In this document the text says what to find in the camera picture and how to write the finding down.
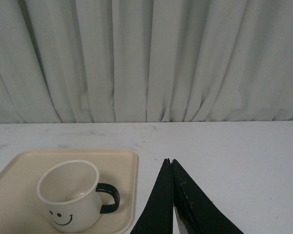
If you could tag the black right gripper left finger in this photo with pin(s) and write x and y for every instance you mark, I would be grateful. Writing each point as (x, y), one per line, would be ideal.
(157, 216)

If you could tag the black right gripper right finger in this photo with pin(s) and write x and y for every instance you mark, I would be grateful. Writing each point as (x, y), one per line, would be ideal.
(197, 212)

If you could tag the cream smiley mug black handle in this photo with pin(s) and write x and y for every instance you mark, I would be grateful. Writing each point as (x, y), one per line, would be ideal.
(74, 197)

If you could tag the beige square plastic plate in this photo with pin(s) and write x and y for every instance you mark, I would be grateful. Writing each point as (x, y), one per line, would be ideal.
(22, 212)

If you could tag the grey-white curtain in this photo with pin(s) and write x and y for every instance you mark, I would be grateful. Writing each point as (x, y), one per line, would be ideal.
(71, 61)

